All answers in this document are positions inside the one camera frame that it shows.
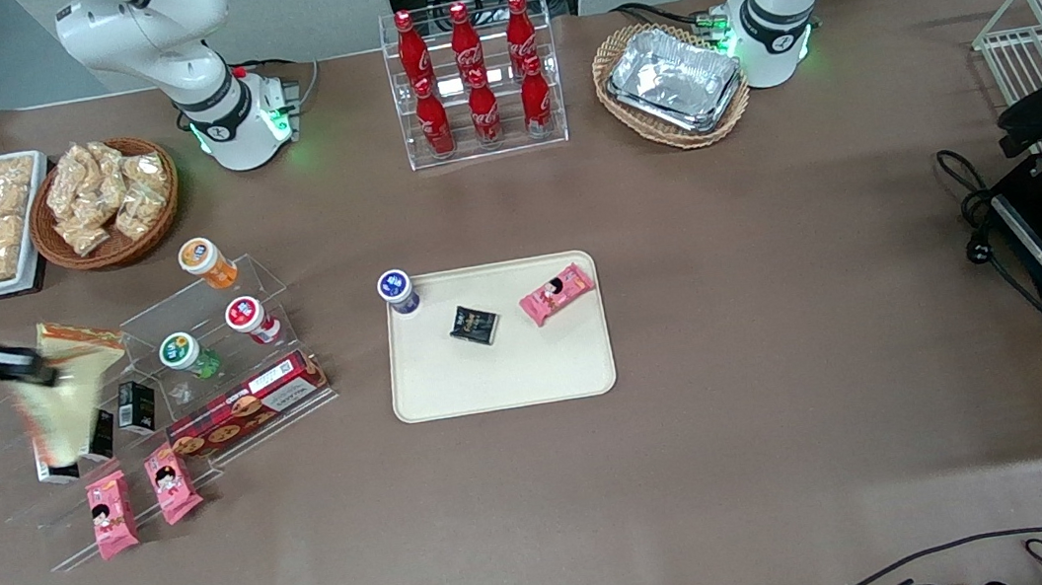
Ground wicker basket with cracker bags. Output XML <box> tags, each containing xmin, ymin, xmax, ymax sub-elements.
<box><xmin>21</xmin><ymin>129</ymin><xmax>189</xmax><ymax>279</ymax></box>

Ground wicker basket with foil containers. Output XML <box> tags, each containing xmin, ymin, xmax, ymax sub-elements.
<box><xmin>586</xmin><ymin>10</ymin><xmax>759</xmax><ymax>162</ymax></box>

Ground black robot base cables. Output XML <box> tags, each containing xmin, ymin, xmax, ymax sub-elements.
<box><xmin>608</xmin><ymin>0</ymin><xmax>754</xmax><ymax>53</ymax></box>

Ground clear bag of crackers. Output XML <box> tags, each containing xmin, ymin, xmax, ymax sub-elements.
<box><xmin>40</xmin><ymin>141</ymin><xmax>105</xmax><ymax>220</ymax></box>
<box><xmin>128</xmin><ymin>149</ymin><xmax>174</xmax><ymax>197</ymax></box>
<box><xmin>54</xmin><ymin>209</ymin><xmax>117</xmax><ymax>260</ymax></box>
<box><xmin>85</xmin><ymin>136</ymin><xmax>139</xmax><ymax>192</ymax></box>
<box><xmin>109</xmin><ymin>183</ymin><xmax>174</xmax><ymax>246</ymax></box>

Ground orange lid yogurt cup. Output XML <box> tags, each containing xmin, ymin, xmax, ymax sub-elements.
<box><xmin>176</xmin><ymin>232</ymin><xmax>242</xmax><ymax>296</ymax></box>

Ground small black snack pack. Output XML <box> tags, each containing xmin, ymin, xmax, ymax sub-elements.
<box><xmin>112</xmin><ymin>378</ymin><xmax>161</xmax><ymax>440</ymax></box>
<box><xmin>445</xmin><ymin>299</ymin><xmax>504</xmax><ymax>352</ymax></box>
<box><xmin>33</xmin><ymin>441</ymin><xmax>84</xmax><ymax>490</ymax></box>
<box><xmin>81</xmin><ymin>407</ymin><xmax>121</xmax><ymax>464</ymax></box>

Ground black power cable with plug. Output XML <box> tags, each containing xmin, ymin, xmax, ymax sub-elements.
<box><xmin>935</xmin><ymin>137</ymin><xmax>1042</xmax><ymax>322</ymax></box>

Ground pink snack pack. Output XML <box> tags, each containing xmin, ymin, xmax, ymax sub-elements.
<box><xmin>140</xmin><ymin>441</ymin><xmax>208</xmax><ymax>530</ymax></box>
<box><xmin>83</xmin><ymin>467</ymin><xmax>143</xmax><ymax>563</ymax></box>
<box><xmin>515</xmin><ymin>259</ymin><xmax>602</xmax><ymax>331</ymax></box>

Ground red cola bottle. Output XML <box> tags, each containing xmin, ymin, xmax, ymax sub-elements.
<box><xmin>515</xmin><ymin>51</ymin><xmax>559</xmax><ymax>140</ymax></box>
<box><xmin>463</xmin><ymin>64</ymin><xmax>508</xmax><ymax>149</ymax></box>
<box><xmin>411</xmin><ymin>73</ymin><xmax>459</xmax><ymax>161</ymax></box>
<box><xmin>500</xmin><ymin>0</ymin><xmax>546</xmax><ymax>76</ymax></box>
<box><xmin>392</xmin><ymin>6</ymin><xmax>439</xmax><ymax>99</ymax></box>
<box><xmin>444</xmin><ymin>0</ymin><xmax>489</xmax><ymax>89</ymax></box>

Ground red lid yogurt cup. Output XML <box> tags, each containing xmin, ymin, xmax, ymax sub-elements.
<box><xmin>222</xmin><ymin>291</ymin><xmax>286</xmax><ymax>351</ymax></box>

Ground triangular sandwich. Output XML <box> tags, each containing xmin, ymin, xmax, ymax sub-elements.
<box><xmin>2</xmin><ymin>312</ymin><xmax>143</xmax><ymax>475</ymax></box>

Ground aluminium foil container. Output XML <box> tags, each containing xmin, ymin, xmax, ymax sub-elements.
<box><xmin>599</xmin><ymin>17</ymin><xmax>751</xmax><ymax>146</ymax></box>

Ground blue lid yogurt cup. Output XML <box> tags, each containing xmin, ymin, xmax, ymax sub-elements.
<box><xmin>374</xmin><ymin>265</ymin><xmax>424</xmax><ymax>321</ymax></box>

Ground clear acrylic tiered stand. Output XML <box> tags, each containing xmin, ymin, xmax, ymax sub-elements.
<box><xmin>0</xmin><ymin>243</ymin><xmax>359</xmax><ymax>582</ymax></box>

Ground clear acrylic bottle rack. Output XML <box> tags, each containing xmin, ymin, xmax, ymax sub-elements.
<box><xmin>375</xmin><ymin>0</ymin><xmax>573</xmax><ymax>175</ymax></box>

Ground red cookie box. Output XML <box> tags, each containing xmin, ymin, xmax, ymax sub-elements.
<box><xmin>157</xmin><ymin>347</ymin><xmax>339</xmax><ymax>464</ymax></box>

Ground green lid yogurt cup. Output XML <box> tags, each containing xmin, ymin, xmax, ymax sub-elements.
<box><xmin>155</xmin><ymin>327</ymin><xmax>225</xmax><ymax>387</ymax></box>

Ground beige plastic tray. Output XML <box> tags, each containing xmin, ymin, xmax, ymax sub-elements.
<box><xmin>376</xmin><ymin>246</ymin><xmax>621</xmax><ymax>426</ymax></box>

